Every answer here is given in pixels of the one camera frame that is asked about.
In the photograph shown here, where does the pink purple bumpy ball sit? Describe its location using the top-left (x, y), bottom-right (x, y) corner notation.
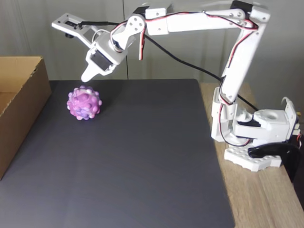
top-left (66, 85), bottom-right (103, 121)

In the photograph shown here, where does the brown cardboard box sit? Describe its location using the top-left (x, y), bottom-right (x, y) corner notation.
top-left (0, 56), bottom-right (52, 181)

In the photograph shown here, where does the white panelled cabinet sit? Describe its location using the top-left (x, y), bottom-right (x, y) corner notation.
top-left (0, 0), bottom-right (304, 84)

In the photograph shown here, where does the black table mat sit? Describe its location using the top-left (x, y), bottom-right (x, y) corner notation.
top-left (0, 79), bottom-right (236, 228)

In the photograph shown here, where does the black table clamp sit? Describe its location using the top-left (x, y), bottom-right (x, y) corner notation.
top-left (247, 142), bottom-right (301, 183)

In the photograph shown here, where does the black camera cable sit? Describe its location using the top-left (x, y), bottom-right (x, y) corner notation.
top-left (77, 20), bottom-right (259, 112)

